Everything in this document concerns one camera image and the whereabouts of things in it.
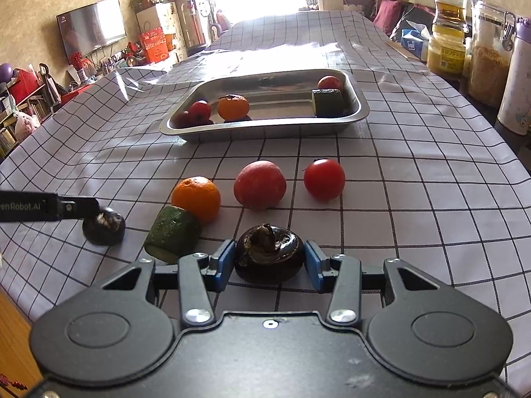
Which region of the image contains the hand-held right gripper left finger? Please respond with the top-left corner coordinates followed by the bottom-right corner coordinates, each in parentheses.
top-left (100, 239), bottom-right (238, 327)

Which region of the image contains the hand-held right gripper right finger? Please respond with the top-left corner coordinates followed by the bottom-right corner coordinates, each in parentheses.
top-left (304, 239), bottom-right (441, 325)

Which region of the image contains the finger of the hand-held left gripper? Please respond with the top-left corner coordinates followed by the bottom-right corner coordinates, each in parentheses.
top-left (56, 197), bottom-right (101, 221)

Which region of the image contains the dark brown water chestnut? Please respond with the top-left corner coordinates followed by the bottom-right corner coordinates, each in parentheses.
top-left (234, 223), bottom-right (307, 286)
top-left (82, 207), bottom-right (126, 246)

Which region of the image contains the green cucumber piece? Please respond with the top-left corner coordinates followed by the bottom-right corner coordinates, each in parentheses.
top-left (311, 88), bottom-right (346, 117)
top-left (144, 206), bottom-right (202, 264)

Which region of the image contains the orange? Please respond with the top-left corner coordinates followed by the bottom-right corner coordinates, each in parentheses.
top-left (218, 94), bottom-right (250, 122)
top-left (171, 176), bottom-right (222, 223)

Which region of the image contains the large red apple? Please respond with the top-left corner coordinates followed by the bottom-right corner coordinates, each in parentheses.
top-left (233, 160), bottom-right (287, 210)

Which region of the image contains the glossy red tomato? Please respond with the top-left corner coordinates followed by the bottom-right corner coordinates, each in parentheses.
top-left (303, 158), bottom-right (346, 202)

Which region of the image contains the small red tomato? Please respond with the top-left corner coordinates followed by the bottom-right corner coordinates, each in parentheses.
top-left (190, 99), bottom-right (212, 124)

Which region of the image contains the stainless steel tray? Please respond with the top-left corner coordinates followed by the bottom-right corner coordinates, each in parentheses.
top-left (160, 69), bottom-right (370, 142)

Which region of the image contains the matte red tomato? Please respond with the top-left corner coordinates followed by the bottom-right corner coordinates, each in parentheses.
top-left (317, 75), bottom-right (344, 91)

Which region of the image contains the bookshelf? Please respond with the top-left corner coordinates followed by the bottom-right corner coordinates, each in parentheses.
top-left (0, 85), bottom-right (54, 160)

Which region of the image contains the grey checked tablecloth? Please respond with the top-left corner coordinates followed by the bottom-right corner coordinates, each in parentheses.
top-left (0, 10), bottom-right (523, 324)

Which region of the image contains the small red box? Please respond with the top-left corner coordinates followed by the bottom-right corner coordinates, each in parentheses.
top-left (61, 84), bottom-right (95, 104)

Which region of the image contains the red basket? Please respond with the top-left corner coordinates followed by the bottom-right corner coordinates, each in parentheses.
top-left (8, 68), bottom-right (40, 102)

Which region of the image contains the vase with red flowers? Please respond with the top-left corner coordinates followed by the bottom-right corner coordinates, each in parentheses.
top-left (68, 52), bottom-right (90, 88)

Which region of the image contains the flat screen television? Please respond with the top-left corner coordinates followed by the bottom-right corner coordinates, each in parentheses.
top-left (57, 0), bottom-right (127, 64)

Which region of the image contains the red gift box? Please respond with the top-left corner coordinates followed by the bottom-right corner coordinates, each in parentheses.
top-left (138, 27), bottom-right (169, 62)

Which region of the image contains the white patterned cabinet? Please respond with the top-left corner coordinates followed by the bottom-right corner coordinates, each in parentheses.
top-left (136, 1), bottom-right (185, 56)

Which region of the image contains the dark chaise lounge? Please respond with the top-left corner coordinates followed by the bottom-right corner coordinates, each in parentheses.
top-left (209, 8), bottom-right (233, 38)

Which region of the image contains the blue tissue pack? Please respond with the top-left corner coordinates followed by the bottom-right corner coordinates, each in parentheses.
top-left (400, 25), bottom-right (432, 61)

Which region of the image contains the yellow jar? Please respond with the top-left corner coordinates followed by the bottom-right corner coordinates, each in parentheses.
top-left (426, 35), bottom-right (467, 76)

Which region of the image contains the black leather sofa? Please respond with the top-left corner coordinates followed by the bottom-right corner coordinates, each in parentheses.
top-left (371, 0), bottom-right (434, 50)

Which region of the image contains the clip-top glass jar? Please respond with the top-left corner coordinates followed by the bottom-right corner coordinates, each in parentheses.
top-left (468, 0), bottom-right (517, 108)

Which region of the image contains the lilac thermos bottle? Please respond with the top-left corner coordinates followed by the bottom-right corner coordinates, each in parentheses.
top-left (496, 19), bottom-right (531, 135)

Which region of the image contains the glass pitcher with amber liquid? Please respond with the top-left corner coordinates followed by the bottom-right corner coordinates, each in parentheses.
top-left (431, 0), bottom-right (469, 38)

